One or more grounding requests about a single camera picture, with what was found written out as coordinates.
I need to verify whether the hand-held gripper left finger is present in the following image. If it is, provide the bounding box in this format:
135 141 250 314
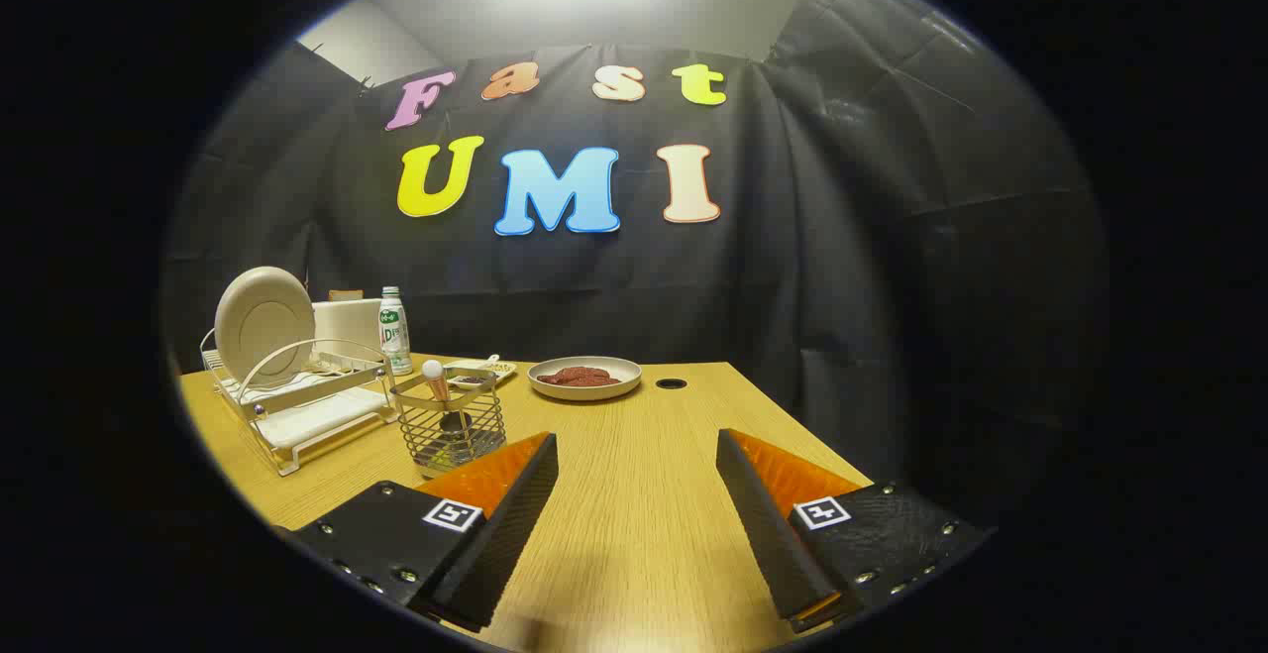
275 430 560 634

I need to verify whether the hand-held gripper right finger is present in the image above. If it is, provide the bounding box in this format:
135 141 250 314
715 428 993 634

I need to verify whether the metal wire basket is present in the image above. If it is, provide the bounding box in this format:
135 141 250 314
390 368 507 479

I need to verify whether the white wire dish rack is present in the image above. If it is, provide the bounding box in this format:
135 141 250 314
200 328 399 477

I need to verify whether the plain beige plate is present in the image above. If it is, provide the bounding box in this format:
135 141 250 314
215 267 316 388

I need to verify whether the beige plate with meat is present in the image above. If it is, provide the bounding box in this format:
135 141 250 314
527 356 643 401

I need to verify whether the white divided dish with beans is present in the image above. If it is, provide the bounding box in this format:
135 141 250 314
443 356 518 391

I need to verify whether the white bottle green label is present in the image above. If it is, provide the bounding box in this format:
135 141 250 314
379 286 414 377

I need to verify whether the black backdrop cloth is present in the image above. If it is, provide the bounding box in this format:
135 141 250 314
163 0 1106 525

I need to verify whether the white toaster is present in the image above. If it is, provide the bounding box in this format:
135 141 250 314
312 298 385 365

